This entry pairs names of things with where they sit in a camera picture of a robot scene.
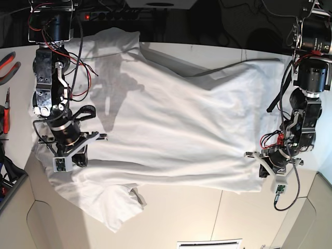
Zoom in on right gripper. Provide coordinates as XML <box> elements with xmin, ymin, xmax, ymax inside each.
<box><xmin>33</xmin><ymin>119</ymin><xmax>107</xmax><ymax>168</ymax></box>

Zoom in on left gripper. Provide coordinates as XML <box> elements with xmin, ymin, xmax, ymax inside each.
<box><xmin>244</xmin><ymin>147</ymin><xmax>303</xmax><ymax>184</ymax></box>

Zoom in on white t-shirt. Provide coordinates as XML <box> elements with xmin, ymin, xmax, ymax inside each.
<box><xmin>33</xmin><ymin>28</ymin><xmax>284</xmax><ymax>232</ymax></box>

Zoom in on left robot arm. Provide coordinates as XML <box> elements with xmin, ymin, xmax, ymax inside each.
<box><xmin>258</xmin><ymin>1</ymin><xmax>331</xmax><ymax>178</ymax></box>

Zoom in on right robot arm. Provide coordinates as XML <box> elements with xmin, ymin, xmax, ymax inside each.
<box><xmin>27</xmin><ymin>1</ymin><xmax>106</xmax><ymax>172</ymax></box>

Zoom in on white power strip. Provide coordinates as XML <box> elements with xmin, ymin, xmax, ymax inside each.
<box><xmin>79</xmin><ymin>10</ymin><xmax>140</xmax><ymax>22</ymax></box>

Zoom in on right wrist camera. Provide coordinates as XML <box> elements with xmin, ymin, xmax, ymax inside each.
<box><xmin>52</xmin><ymin>156</ymin><xmax>73</xmax><ymax>172</ymax></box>

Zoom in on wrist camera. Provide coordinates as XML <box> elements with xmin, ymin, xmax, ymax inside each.
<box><xmin>52</xmin><ymin>156</ymin><xmax>73</xmax><ymax>172</ymax></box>
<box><xmin>275</xmin><ymin>184</ymin><xmax>287</xmax><ymax>196</ymax></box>

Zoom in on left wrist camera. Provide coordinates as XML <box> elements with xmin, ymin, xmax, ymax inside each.
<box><xmin>275</xmin><ymin>184</ymin><xmax>287</xmax><ymax>196</ymax></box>

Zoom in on black braided cable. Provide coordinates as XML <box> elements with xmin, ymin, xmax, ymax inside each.
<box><xmin>273</xmin><ymin>59</ymin><xmax>303</xmax><ymax>211</ymax></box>

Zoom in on orange handled screwdriver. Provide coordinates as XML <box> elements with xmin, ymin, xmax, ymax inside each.
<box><xmin>3</xmin><ymin>88</ymin><xmax>10</xmax><ymax>134</ymax></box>

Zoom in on red handled pliers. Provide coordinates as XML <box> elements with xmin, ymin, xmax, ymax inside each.
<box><xmin>0</xmin><ymin>51</ymin><xmax>21</xmax><ymax>86</ymax></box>

